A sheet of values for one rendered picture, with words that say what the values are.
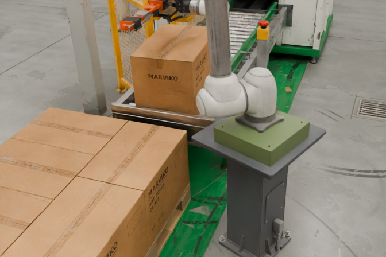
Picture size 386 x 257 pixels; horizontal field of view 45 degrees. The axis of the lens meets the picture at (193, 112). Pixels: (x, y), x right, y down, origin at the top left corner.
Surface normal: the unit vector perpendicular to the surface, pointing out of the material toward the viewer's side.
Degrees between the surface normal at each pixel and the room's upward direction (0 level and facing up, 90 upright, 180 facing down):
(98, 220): 0
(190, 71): 90
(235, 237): 90
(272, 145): 1
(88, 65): 90
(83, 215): 0
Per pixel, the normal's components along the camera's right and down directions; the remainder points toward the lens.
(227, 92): 0.29, 0.31
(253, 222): -0.68, 0.39
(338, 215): -0.04, -0.87
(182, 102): -0.29, 0.49
